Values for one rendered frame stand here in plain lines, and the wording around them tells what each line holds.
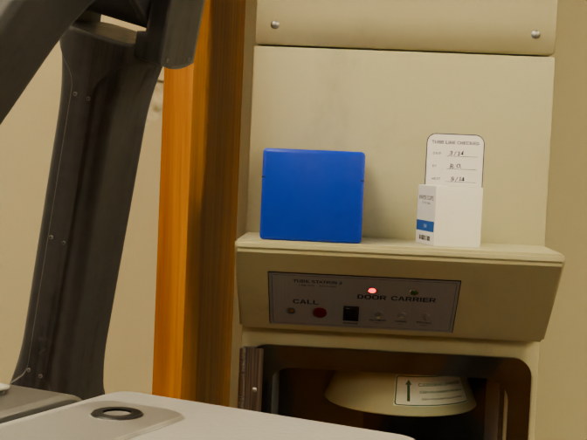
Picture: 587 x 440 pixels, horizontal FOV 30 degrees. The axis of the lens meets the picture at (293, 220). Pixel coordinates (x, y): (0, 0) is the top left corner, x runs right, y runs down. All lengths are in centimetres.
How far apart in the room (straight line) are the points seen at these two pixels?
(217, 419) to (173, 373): 86
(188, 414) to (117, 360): 141
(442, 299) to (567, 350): 57
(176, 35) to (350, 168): 37
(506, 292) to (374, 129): 23
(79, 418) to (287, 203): 83
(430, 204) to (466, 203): 4
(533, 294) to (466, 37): 28
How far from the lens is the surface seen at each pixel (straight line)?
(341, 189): 107
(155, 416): 25
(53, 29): 70
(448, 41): 119
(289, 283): 110
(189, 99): 110
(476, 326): 115
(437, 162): 118
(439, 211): 109
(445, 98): 118
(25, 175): 168
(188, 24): 76
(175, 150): 110
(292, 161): 107
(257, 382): 119
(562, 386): 167
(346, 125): 118
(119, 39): 76
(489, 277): 109
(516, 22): 120
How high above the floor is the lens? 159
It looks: 3 degrees down
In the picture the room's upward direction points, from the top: 3 degrees clockwise
